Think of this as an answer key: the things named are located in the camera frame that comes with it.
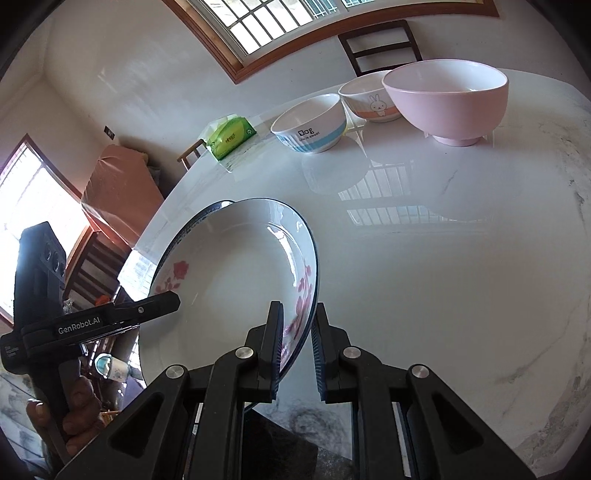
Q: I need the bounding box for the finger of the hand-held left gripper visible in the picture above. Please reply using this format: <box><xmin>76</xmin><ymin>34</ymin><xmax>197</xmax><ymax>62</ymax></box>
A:
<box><xmin>112</xmin><ymin>290</ymin><xmax>182</xmax><ymax>330</ymax></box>

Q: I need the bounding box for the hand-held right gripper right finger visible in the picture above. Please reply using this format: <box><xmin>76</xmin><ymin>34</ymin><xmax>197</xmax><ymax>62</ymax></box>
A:
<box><xmin>311</xmin><ymin>302</ymin><xmax>539</xmax><ymax>480</ymax></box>

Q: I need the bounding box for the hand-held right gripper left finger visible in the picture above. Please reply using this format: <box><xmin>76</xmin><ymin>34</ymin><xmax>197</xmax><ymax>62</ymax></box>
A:
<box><xmin>55</xmin><ymin>301</ymin><xmax>284</xmax><ymax>480</ymax></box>

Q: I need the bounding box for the white plate with pink roses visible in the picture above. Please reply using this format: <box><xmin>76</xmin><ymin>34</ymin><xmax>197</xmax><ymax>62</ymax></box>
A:
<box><xmin>137</xmin><ymin>198</ymin><xmax>320</xmax><ymax>414</ymax></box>

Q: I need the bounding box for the white bowl with blue stripes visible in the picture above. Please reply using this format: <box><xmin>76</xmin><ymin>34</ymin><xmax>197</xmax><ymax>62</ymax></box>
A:
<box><xmin>270</xmin><ymin>93</ymin><xmax>347</xmax><ymax>154</ymax></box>

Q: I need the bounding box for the white bowl with rabbit print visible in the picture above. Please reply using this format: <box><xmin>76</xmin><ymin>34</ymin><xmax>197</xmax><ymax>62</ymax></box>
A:
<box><xmin>338</xmin><ymin>70</ymin><xmax>403</xmax><ymax>123</ymax></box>

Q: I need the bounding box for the pink bowl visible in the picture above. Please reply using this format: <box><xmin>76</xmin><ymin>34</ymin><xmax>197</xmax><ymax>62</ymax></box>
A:
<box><xmin>382</xmin><ymin>59</ymin><xmax>509</xmax><ymax>147</ymax></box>

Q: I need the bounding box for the person's left hand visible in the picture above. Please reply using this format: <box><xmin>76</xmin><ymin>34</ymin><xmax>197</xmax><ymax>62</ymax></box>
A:
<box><xmin>25</xmin><ymin>375</ymin><xmax>105</xmax><ymax>457</ymax></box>

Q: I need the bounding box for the dark wooden slatted chair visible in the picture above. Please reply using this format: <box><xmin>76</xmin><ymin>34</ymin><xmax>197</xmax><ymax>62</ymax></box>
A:
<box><xmin>65</xmin><ymin>228</ymin><xmax>134</xmax><ymax>308</ymax></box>

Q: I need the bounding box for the wooden framed side window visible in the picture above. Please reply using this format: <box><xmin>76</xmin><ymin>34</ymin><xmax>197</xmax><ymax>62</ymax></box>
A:
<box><xmin>0</xmin><ymin>134</ymin><xmax>93</xmax><ymax>328</ymax></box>

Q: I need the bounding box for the pink covered furniture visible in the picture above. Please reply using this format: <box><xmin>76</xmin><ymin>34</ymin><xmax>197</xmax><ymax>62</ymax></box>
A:
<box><xmin>81</xmin><ymin>144</ymin><xmax>165</xmax><ymax>247</ymax></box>

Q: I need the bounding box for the light wooden chair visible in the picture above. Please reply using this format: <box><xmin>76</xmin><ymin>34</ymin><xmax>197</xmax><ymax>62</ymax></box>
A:
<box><xmin>177</xmin><ymin>138</ymin><xmax>208</xmax><ymax>172</ymax></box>

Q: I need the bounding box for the green tissue pack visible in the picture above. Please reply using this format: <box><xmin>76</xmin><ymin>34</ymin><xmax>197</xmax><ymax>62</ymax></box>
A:
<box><xmin>201</xmin><ymin>115</ymin><xmax>258</xmax><ymax>161</ymax></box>

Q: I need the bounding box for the wooden framed barred window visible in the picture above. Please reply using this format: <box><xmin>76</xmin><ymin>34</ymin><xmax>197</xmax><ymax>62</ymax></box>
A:
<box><xmin>161</xmin><ymin>0</ymin><xmax>502</xmax><ymax>85</ymax></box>

